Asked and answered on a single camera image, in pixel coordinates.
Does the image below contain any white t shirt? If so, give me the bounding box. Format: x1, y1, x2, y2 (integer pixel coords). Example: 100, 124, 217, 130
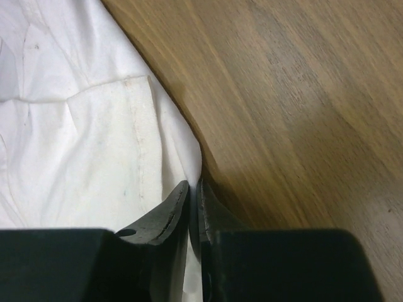
1, 1, 203, 301

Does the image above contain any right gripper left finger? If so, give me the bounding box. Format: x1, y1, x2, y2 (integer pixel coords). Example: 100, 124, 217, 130
1, 181, 190, 301

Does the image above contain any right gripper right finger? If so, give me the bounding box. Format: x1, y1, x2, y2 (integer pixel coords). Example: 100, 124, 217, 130
191, 180, 383, 301

